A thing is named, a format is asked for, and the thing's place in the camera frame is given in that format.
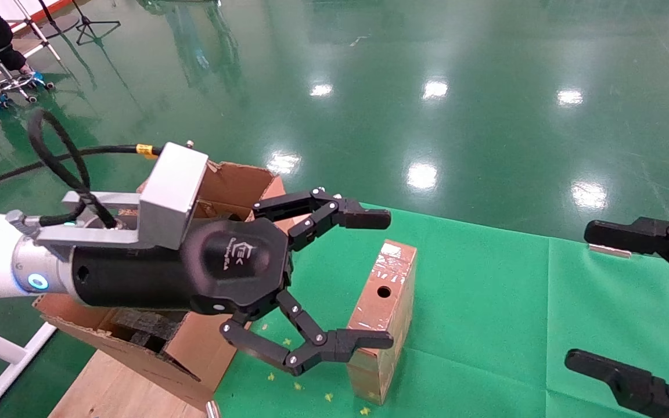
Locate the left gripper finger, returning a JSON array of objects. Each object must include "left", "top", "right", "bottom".
[
  {"left": 252, "top": 187, "right": 392, "bottom": 251},
  {"left": 220, "top": 290, "right": 394, "bottom": 376}
]

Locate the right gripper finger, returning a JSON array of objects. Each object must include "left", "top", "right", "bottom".
[
  {"left": 584, "top": 215, "right": 669, "bottom": 291},
  {"left": 565, "top": 348, "right": 669, "bottom": 418}
]

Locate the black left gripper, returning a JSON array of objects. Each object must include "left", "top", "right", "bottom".
[{"left": 70, "top": 218, "right": 295, "bottom": 318}]

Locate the small taped cardboard box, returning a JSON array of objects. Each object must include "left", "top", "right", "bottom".
[{"left": 346, "top": 239, "right": 418, "bottom": 406}]

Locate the large open cardboard carton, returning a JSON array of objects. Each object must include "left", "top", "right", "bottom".
[{"left": 33, "top": 160, "right": 286, "bottom": 410}]

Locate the black foam block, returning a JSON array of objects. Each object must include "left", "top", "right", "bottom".
[{"left": 113, "top": 311, "right": 187, "bottom": 352}]

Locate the green table cloth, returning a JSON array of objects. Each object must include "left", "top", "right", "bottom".
[{"left": 213, "top": 200, "right": 669, "bottom": 418}]

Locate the wheeled metal stool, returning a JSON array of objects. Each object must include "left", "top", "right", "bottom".
[{"left": 0, "top": 58, "right": 55, "bottom": 104}]

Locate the black tripod microphone stand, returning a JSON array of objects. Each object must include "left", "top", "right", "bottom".
[{"left": 70, "top": 0, "right": 121, "bottom": 46}]

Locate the white tripod stand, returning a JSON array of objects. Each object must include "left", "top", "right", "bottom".
[{"left": 12, "top": 0, "right": 62, "bottom": 62}]

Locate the black floor stand pole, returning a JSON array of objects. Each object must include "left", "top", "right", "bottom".
[{"left": 37, "top": 0, "right": 80, "bottom": 35}]

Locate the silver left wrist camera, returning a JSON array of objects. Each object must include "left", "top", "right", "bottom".
[{"left": 35, "top": 141, "right": 209, "bottom": 251}]

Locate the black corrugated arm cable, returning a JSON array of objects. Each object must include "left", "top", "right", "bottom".
[{"left": 0, "top": 108, "right": 164, "bottom": 230}]

